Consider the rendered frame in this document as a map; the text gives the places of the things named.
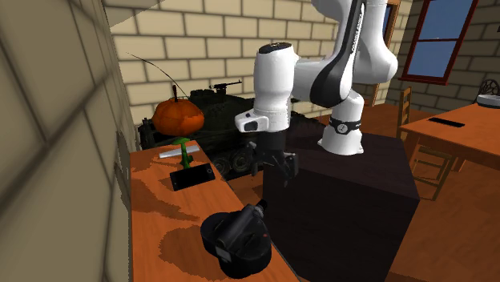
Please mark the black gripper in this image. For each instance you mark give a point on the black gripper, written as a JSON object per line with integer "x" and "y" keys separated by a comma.
{"x": 272, "y": 142}

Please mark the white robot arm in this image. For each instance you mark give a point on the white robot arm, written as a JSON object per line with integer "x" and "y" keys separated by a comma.
{"x": 273, "y": 86}

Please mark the dark green toy tank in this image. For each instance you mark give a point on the dark green toy tank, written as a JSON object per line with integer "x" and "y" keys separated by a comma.
{"x": 222, "y": 121}

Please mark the black phone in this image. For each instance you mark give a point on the black phone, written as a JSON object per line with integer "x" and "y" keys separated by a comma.
{"x": 193, "y": 177}

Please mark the dark robot stand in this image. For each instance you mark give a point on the dark robot stand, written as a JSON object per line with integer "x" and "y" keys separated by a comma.
{"x": 343, "y": 203}

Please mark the black round appliance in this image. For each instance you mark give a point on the black round appliance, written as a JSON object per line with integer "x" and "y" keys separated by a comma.
{"x": 238, "y": 242}

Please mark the green stalk figure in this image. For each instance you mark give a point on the green stalk figure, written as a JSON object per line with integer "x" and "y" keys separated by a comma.
{"x": 185, "y": 156}

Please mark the grey flat bar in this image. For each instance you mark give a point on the grey flat bar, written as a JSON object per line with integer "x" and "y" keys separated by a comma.
{"x": 170, "y": 153}

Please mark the orange pumpkin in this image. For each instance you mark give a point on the orange pumpkin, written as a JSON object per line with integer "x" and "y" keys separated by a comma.
{"x": 177, "y": 117}

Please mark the wooden chair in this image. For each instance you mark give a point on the wooden chair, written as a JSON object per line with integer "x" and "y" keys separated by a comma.
{"x": 406, "y": 107}

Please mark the wooden table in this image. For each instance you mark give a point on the wooden table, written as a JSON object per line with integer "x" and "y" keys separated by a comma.
{"x": 441, "y": 136}

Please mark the red framed window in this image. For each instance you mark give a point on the red framed window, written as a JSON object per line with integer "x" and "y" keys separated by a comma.
{"x": 439, "y": 39}

